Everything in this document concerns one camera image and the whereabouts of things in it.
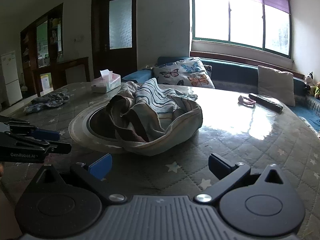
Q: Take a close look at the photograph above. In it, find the butterfly print pillow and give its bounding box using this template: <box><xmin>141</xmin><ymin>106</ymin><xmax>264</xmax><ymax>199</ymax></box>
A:
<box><xmin>152</xmin><ymin>57</ymin><xmax>215</xmax><ymax>89</ymax></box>

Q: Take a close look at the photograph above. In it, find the dark grey cloth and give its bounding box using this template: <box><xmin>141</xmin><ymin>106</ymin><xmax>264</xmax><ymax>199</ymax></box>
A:
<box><xmin>24</xmin><ymin>92</ymin><xmax>70</xmax><ymax>114</ymax></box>

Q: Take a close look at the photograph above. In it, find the dark wooden door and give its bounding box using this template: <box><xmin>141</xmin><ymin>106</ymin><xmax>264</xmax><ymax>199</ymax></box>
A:
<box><xmin>91</xmin><ymin>0</ymin><xmax>138</xmax><ymax>83</ymax></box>

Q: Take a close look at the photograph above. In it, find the white refrigerator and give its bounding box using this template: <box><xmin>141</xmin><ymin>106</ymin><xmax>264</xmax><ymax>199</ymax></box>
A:
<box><xmin>0</xmin><ymin>51</ymin><xmax>23</xmax><ymax>107</ymax></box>

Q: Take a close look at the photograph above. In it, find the dark wooden shelf cabinet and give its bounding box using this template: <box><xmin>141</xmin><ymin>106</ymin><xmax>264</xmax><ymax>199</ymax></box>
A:
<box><xmin>20</xmin><ymin>3</ymin><xmax>64</xmax><ymax>98</ymax></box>

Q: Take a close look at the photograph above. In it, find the dark wooden sideboard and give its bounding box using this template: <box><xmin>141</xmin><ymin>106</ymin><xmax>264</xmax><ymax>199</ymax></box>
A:
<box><xmin>32</xmin><ymin>57</ymin><xmax>90</xmax><ymax>97</ymax></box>

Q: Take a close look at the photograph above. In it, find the yellow green sign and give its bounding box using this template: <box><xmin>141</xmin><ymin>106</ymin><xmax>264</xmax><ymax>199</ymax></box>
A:
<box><xmin>40</xmin><ymin>73</ymin><xmax>54</xmax><ymax>91</ymax></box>

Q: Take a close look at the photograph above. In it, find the black remote control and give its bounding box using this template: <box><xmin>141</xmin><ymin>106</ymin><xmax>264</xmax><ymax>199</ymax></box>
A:
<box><xmin>249</xmin><ymin>93</ymin><xmax>283</xmax><ymax>113</ymax></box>

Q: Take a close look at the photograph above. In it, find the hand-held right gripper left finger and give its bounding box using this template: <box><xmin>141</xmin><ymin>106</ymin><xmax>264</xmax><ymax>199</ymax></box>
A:
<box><xmin>31</xmin><ymin>153</ymin><xmax>127</xmax><ymax>205</ymax></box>

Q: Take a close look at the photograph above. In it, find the round black cooktop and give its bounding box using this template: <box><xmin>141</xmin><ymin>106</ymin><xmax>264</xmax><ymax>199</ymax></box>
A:
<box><xmin>87</xmin><ymin>106</ymin><xmax>125</xmax><ymax>142</ymax></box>

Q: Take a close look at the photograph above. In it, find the pink hair scrunchie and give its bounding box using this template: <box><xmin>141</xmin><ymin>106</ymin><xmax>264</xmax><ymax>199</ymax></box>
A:
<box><xmin>237</xmin><ymin>95</ymin><xmax>256</xmax><ymax>105</ymax></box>

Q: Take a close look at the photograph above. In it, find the quilted star table cover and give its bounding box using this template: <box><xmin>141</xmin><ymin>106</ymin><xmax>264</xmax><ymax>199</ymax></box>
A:
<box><xmin>0</xmin><ymin>81</ymin><xmax>320</xmax><ymax>240</ymax></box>

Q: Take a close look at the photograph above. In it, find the beige pillow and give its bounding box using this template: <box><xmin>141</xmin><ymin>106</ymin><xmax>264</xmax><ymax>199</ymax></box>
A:
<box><xmin>257</xmin><ymin>65</ymin><xmax>296</xmax><ymax>107</ymax></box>

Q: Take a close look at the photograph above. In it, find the striped grey shirt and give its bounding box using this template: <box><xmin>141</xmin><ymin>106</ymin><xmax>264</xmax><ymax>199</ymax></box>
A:
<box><xmin>105</xmin><ymin>77</ymin><xmax>203</xmax><ymax>157</ymax></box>

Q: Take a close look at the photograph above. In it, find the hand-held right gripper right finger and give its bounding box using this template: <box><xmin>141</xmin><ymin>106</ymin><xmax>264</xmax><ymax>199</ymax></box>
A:
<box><xmin>194</xmin><ymin>152</ymin><xmax>292</xmax><ymax>205</ymax></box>

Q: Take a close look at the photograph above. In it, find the blue sofa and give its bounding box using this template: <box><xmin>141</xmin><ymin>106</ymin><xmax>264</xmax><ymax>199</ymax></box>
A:
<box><xmin>121</xmin><ymin>56</ymin><xmax>320</xmax><ymax>135</ymax></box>

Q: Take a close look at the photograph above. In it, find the green framed window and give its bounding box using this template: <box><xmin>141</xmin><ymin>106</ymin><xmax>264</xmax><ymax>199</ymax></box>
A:
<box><xmin>191</xmin><ymin>0</ymin><xmax>293</xmax><ymax>60</ymax></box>

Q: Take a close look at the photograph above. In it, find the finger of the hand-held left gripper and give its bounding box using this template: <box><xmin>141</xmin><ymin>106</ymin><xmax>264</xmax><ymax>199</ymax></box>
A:
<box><xmin>0</xmin><ymin>115</ymin><xmax>61</xmax><ymax>142</ymax></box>
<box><xmin>7</xmin><ymin>132</ymin><xmax>72</xmax><ymax>155</ymax></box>

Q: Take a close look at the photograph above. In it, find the pink white tissue box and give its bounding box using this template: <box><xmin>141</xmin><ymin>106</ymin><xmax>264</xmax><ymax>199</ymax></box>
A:
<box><xmin>90</xmin><ymin>69</ymin><xmax>122</xmax><ymax>93</ymax></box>

